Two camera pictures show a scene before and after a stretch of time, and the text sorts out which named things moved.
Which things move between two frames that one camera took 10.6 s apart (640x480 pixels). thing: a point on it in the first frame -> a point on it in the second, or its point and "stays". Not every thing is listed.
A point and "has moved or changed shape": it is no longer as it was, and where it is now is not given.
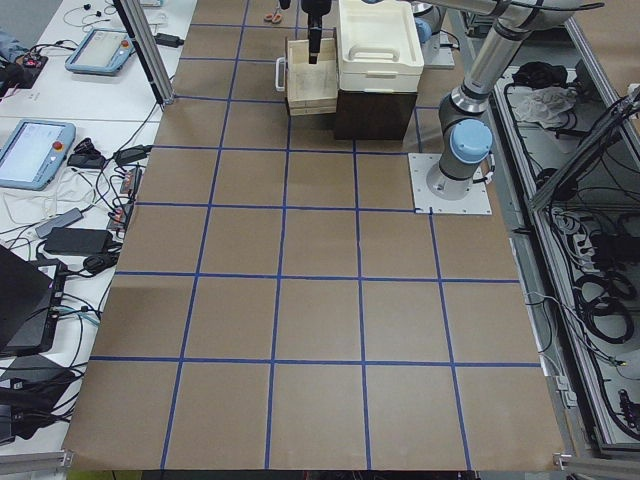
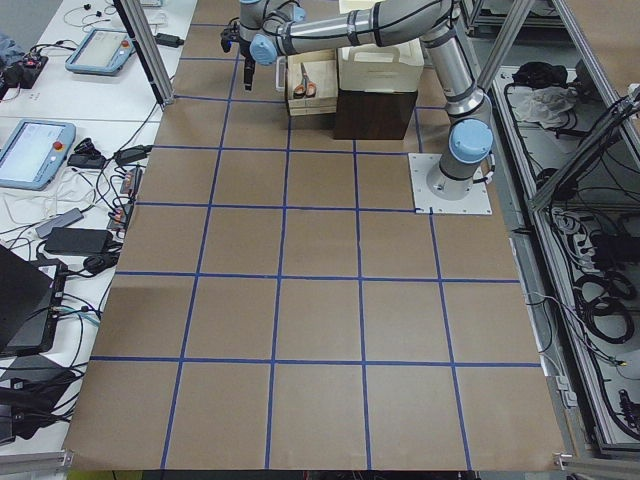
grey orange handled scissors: [276, 16] has moved or changed shape
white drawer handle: [280, 74] stays
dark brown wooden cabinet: [367, 115] stays
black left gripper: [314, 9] -> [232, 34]
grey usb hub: [68, 218] stays
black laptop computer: [31, 297] stays
